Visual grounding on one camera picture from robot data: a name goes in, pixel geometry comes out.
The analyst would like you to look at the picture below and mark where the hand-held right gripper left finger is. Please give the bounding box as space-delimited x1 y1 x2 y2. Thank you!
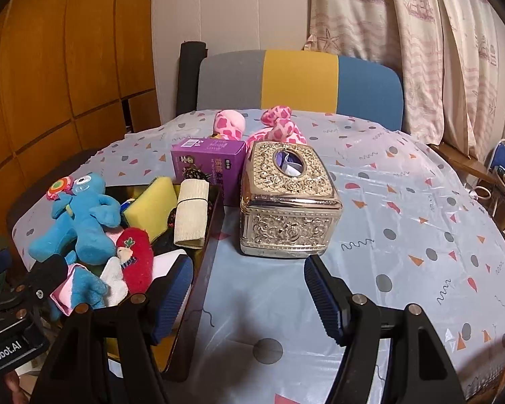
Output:
29 255 194 404

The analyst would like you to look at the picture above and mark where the red plush ornament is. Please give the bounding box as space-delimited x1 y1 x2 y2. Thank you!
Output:
115 227 154 295

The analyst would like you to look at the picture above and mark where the pink spotted giraffe plush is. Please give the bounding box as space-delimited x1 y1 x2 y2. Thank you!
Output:
212 106 308 146

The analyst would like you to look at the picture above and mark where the white sock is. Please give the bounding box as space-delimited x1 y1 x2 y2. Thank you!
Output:
100 257 129 307

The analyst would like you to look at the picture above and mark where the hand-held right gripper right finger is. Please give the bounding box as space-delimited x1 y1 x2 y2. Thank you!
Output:
304 255 468 404

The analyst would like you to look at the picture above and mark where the wooden side table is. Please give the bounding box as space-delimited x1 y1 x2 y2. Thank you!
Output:
429 143 497 186

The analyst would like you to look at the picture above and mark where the small blue plush elephant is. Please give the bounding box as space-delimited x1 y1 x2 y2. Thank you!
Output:
48 267 110 321

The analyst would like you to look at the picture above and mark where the silver ornate tissue box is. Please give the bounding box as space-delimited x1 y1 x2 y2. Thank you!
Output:
240 141 343 258

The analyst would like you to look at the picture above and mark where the beige cloth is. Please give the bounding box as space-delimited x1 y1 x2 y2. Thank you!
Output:
173 179 210 248

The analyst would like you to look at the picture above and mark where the yellow green sponge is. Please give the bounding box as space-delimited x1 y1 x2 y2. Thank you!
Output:
123 177 178 242

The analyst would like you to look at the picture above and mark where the gold tray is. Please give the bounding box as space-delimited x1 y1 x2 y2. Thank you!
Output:
46 181 227 383

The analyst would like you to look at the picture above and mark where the large blue plush doll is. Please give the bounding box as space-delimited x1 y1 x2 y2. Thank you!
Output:
29 172 123 266

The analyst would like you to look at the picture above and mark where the grey yellow blue chair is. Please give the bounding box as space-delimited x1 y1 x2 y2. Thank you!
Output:
197 49 405 131

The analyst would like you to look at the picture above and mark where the ship print curtain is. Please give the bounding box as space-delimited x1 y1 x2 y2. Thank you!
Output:
303 0 505 152

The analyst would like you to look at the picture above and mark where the blue folding chair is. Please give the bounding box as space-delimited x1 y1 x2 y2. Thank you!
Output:
486 139 505 177

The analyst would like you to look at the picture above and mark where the white sponge block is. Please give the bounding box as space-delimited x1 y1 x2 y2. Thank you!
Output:
151 249 192 329

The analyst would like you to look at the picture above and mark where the purple box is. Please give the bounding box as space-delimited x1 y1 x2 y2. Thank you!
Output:
170 137 247 207

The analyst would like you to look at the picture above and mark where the wooden wardrobe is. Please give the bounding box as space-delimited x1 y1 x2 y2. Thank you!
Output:
0 0 158 186

